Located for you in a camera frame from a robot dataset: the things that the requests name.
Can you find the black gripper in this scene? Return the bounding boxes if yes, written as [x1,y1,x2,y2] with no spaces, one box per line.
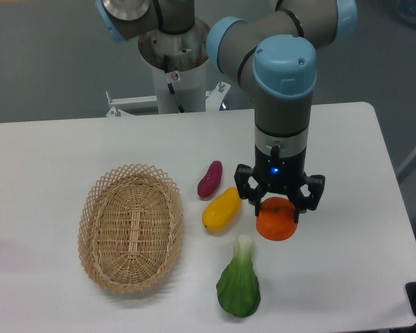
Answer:
[234,147,325,223]

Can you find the orange fruit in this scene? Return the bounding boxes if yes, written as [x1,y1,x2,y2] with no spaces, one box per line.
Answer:
[256,197,297,241]

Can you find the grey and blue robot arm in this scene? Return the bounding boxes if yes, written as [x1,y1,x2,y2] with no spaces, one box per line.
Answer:
[96,1,358,216]

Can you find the woven wicker basket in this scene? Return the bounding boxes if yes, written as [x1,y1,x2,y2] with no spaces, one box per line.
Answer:
[78,164,184,293]

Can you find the yellow mango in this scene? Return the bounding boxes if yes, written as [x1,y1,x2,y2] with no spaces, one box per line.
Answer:
[202,187,242,232]

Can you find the purple sweet potato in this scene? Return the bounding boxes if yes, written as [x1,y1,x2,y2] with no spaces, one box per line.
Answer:
[197,160,223,198]

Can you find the green bok choy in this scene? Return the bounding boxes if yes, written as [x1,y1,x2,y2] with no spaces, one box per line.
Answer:
[216,234,261,318]

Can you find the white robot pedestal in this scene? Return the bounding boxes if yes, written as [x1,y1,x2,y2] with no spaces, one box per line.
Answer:
[106,19,231,117]

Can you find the black cable on pedestal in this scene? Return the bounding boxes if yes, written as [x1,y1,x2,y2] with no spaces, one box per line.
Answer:
[164,55,186,114]

